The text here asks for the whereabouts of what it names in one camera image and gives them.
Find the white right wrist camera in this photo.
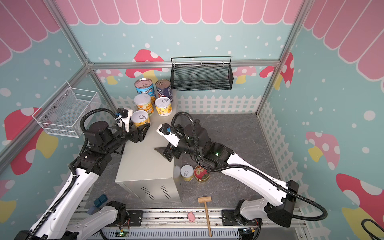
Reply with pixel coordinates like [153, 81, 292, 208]
[157, 123, 180, 147]

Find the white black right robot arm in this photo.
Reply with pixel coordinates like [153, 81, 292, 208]
[157, 112, 328, 228]

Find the green yellow white lid can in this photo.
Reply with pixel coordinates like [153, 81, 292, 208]
[134, 94, 154, 116]

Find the black wire mesh basket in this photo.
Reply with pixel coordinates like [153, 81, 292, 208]
[170, 56, 234, 91]

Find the dark chopped tomatoes can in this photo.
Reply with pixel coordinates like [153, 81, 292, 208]
[156, 79, 174, 102]

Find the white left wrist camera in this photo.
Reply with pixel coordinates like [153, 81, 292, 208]
[116, 108, 133, 133]

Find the red lid flat tin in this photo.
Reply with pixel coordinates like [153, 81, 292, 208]
[194, 166, 210, 183]

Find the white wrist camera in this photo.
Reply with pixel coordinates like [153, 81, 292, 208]
[116, 108, 133, 133]
[157, 123, 180, 147]

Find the pink eraser blob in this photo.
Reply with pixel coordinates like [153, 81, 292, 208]
[187, 212, 196, 223]

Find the yellow can silver lid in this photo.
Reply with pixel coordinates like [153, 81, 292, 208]
[131, 110, 150, 128]

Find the blue chicken noodle soup can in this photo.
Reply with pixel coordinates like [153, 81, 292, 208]
[135, 78, 156, 103]

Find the wooden mallet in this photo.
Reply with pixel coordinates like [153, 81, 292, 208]
[198, 196, 212, 238]

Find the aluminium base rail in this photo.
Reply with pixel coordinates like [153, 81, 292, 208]
[89, 208, 311, 240]

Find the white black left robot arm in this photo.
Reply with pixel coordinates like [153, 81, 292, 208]
[15, 108, 151, 240]

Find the white wire mesh basket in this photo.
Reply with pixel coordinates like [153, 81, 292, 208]
[32, 82, 102, 138]

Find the white lid small can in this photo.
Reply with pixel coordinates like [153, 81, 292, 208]
[155, 97, 172, 117]

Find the grey metal cabinet counter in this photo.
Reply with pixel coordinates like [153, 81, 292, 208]
[114, 112, 182, 204]

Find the teal small block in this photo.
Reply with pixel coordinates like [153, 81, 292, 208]
[94, 194, 108, 208]

